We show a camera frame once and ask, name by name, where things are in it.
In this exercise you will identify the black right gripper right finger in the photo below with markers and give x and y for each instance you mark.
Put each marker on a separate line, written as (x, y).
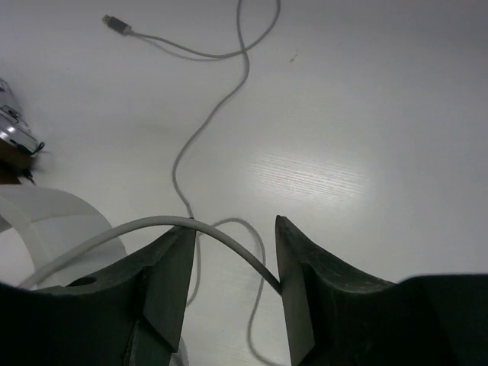
(336, 314)

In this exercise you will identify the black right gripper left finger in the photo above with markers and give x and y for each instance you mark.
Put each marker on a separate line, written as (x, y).
(129, 313)

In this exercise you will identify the white over-ear headphones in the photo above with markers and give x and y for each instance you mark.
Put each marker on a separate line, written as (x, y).
(52, 223)

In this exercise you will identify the brown over-ear headphones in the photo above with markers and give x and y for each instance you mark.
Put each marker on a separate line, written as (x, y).
(19, 147)

